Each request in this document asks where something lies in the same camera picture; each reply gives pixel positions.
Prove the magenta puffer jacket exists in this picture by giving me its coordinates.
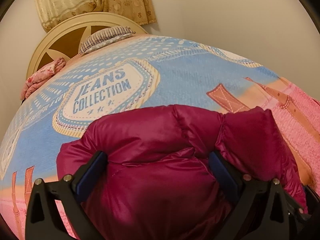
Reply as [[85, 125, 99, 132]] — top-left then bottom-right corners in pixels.
[[56, 105, 306, 239]]

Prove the person's right hand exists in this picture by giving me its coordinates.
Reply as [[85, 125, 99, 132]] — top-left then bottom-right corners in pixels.
[[289, 146, 316, 190]]

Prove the folded pink floral blanket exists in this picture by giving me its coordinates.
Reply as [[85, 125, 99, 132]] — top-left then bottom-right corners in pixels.
[[20, 57, 66, 101]]

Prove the pink and blue bedspread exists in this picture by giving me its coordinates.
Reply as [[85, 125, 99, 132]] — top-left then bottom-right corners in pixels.
[[1, 35, 319, 239]]

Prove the cream wooden headboard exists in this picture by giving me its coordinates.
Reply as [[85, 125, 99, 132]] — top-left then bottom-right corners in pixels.
[[26, 12, 148, 77]]

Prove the striped pillow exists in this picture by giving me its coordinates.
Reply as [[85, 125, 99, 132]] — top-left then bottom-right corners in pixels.
[[78, 26, 136, 55]]

